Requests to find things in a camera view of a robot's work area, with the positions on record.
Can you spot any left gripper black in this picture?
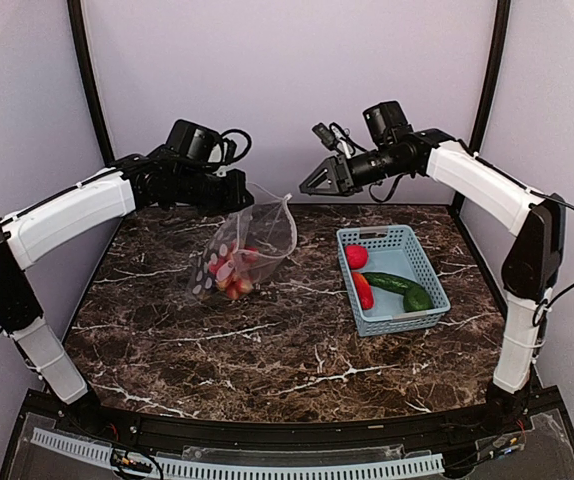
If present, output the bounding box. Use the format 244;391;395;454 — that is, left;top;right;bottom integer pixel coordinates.
176;166;255;216

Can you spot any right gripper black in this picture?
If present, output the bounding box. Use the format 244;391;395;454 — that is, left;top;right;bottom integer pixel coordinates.
301;144;410;195

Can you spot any clear dotted zip top bag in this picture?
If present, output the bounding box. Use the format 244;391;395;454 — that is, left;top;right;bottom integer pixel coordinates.
187;183;297;303

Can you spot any red toy berry bunch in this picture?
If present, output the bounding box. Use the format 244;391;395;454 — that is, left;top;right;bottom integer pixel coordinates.
207;241;259;300

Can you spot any green toy cucumber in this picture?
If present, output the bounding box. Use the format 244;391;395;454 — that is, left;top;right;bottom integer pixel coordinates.
363;272;434;313

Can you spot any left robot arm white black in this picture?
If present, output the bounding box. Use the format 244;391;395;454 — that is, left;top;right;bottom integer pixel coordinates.
0;154;254;436

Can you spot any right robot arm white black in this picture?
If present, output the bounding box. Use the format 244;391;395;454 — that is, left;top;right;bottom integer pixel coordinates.
299;123;572;434

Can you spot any red round toy fruit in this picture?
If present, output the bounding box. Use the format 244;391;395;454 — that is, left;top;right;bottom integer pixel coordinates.
344;245;369;270

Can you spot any light blue plastic basket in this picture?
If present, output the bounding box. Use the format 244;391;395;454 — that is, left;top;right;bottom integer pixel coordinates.
336;225;451;337

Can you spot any red toy chili pepper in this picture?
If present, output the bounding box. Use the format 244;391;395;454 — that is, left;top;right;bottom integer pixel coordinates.
351;271;374;310

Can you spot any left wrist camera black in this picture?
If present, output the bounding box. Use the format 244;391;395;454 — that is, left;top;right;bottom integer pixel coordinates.
165;119;222;163

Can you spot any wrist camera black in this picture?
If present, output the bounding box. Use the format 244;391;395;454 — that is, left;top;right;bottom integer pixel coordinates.
165;119;222;163
362;100;413;149

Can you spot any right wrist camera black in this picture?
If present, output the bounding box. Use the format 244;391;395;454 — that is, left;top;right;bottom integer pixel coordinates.
362;100;413;149

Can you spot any black left frame post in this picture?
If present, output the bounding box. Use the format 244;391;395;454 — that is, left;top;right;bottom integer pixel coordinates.
66;0;115;165

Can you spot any black frame post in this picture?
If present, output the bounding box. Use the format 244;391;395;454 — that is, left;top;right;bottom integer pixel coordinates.
469;0;511;151
66;0;115;165

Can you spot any black right frame post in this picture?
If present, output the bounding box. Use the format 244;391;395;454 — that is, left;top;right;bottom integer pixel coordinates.
469;0;511;151

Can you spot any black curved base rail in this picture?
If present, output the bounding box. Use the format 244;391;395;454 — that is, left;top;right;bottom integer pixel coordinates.
0;387;574;479

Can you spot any white slotted cable duct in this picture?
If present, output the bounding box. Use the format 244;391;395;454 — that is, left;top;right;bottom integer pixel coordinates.
31;427;444;479

